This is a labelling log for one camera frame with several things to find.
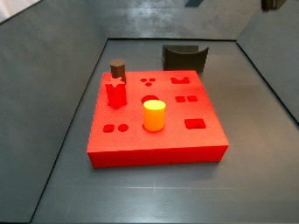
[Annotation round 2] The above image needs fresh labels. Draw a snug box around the brown hexagonal peg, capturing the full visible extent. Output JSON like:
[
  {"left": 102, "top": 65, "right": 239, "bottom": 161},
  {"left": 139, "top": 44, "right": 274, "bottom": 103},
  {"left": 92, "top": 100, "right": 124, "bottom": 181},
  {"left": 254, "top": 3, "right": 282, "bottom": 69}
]
[{"left": 110, "top": 59, "right": 127, "bottom": 81}]

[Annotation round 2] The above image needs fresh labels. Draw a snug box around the yellow cylinder peg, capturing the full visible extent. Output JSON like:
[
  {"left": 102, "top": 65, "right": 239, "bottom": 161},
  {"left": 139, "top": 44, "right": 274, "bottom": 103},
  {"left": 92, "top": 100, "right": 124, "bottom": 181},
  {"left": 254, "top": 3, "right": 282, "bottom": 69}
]
[{"left": 144, "top": 100, "right": 166, "bottom": 131}]

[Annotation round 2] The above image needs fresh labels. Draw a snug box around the red foam hole board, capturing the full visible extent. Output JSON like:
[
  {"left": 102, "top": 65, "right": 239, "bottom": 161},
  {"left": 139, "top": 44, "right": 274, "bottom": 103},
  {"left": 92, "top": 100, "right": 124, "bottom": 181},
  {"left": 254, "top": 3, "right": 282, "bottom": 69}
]
[{"left": 87, "top": 71, "right": 230, "bottom": 168}]

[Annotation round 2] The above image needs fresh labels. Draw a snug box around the red star prism peg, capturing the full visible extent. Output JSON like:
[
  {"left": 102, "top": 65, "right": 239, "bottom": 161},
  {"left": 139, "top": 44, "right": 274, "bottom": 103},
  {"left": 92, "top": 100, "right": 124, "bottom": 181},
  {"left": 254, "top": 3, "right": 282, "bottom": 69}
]
[{"left": 106, "top": 78, "right": 127, "bottom": 109}]

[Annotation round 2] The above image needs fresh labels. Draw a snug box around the black curved fixture block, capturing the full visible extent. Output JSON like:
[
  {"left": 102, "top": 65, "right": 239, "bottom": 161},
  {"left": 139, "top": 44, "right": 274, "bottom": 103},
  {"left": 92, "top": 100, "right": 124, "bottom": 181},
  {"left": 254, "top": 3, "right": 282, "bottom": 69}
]
[{"left": 163, "top": 45, "right": 210, "bottom": 73}]

